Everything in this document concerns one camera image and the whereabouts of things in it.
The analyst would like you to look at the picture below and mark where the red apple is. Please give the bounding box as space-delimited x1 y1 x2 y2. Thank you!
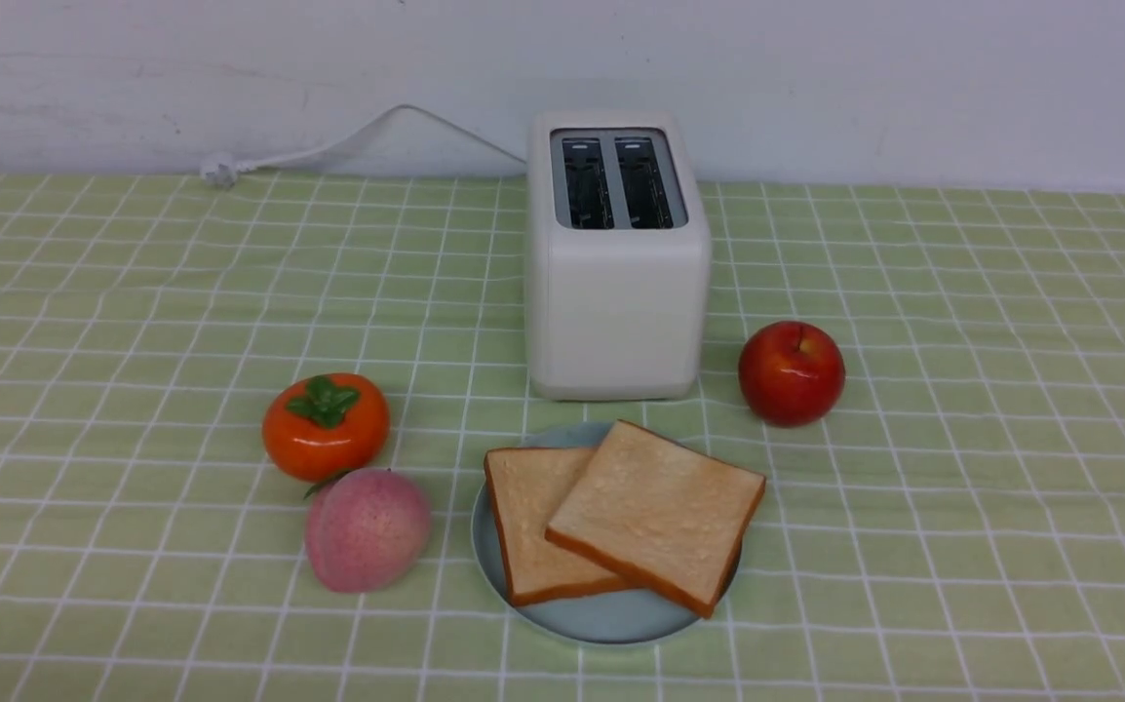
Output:
737 320 847 428

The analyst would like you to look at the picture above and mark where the green checkered tablecloth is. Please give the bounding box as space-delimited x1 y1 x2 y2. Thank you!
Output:
0 174 1125 701

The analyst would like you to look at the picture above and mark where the toast slice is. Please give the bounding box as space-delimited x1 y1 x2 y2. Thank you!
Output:
545 419 767 619
484 446 637 608

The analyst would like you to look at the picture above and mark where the orange persimmon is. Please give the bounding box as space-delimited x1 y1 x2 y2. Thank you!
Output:
262 374 392 484

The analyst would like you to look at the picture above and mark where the pink peach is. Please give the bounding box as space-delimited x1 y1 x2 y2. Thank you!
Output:
304 468 432 594

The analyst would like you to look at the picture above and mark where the white toaster power cable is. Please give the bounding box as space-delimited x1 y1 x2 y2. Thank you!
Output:
200 104 528 188

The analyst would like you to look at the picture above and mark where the white toaster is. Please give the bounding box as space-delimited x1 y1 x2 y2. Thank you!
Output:
524 110 713 403

